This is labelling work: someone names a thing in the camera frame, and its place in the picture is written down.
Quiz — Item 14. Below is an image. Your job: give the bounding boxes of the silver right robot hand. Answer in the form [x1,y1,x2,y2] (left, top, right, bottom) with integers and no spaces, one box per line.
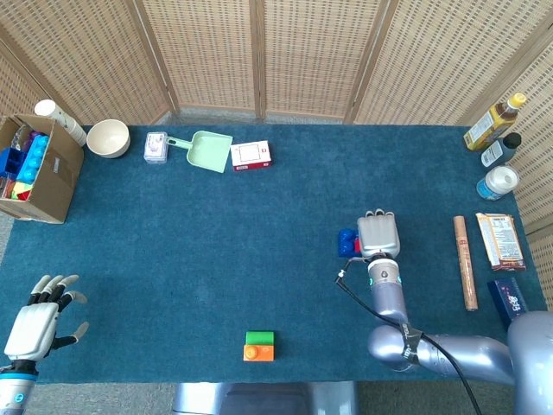
[356,209,402,259]

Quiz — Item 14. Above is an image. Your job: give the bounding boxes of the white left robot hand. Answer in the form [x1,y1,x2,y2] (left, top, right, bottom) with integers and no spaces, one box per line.
[3,274,90,362]

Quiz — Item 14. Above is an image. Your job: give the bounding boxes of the green base block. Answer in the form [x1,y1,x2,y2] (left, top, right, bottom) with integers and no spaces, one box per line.
[245,330,276,347]

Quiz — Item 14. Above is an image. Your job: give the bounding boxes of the stack of paper cups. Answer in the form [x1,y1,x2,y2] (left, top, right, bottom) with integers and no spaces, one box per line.
[34,99,88,147]

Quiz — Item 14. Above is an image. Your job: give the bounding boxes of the brown paper roll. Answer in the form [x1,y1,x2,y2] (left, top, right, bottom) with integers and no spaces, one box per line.
[453,215,479,312]

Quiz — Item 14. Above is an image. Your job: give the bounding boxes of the printed snack package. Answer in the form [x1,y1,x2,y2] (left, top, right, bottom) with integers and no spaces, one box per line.
[475,212,527,272]

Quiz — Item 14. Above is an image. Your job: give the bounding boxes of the white lid jar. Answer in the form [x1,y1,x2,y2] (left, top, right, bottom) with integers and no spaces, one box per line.
[476,165,520,201]

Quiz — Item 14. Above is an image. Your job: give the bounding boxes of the red yellow green toy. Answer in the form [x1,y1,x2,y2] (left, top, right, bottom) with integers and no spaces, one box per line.
[0,179,35,201]

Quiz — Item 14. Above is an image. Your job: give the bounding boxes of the dark blue long box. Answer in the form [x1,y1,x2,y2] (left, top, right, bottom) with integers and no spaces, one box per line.
[486,277,531,329]

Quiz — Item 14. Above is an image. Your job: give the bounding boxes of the dark bottle black cap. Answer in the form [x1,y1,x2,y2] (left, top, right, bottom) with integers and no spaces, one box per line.
[480,132,523,169]

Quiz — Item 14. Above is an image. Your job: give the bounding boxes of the brown cardboard box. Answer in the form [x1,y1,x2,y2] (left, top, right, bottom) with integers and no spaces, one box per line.
[0,113,86,225]

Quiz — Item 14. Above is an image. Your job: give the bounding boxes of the red and white carton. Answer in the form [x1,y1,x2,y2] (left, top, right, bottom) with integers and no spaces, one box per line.
[230,140,274,172]

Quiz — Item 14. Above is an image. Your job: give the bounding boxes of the yellow tea bottle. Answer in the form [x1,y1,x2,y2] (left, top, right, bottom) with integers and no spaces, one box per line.
[462,93,527,152]

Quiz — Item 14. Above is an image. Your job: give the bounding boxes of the green and orange block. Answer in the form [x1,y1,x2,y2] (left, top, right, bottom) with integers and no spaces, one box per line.
[242,343,276,362]

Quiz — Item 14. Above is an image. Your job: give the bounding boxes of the blue open toy block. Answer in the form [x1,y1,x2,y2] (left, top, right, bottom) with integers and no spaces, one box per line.
[0,147,26,179]

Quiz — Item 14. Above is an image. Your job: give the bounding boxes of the cyan studded toy block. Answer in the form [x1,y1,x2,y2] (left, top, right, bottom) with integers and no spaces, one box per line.
[16,134,50,183]

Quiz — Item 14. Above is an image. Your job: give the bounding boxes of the blue table cloth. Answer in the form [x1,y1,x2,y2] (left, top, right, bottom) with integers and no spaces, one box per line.
[0,124,553,385]

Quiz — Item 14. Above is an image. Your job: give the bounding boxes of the light green dustpan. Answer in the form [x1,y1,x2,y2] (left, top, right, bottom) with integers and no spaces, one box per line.
[166,131,234,175]

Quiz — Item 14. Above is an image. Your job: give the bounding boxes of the silver robot torso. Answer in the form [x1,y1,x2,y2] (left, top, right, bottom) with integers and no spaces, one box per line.
[172,381,359,415]

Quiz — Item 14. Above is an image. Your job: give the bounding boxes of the beige bowl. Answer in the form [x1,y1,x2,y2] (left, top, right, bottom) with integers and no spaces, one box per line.
[86,118,131,159]

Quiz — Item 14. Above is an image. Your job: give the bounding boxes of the clear plastic box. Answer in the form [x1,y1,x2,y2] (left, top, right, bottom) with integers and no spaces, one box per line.
[143,131,169,165]

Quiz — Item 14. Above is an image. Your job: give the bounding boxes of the black cable strap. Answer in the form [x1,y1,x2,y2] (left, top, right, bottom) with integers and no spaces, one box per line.
[399,323,423,363]

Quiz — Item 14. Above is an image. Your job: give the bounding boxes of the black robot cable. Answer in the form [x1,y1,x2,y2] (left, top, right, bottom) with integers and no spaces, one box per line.
[335,258,483,415]

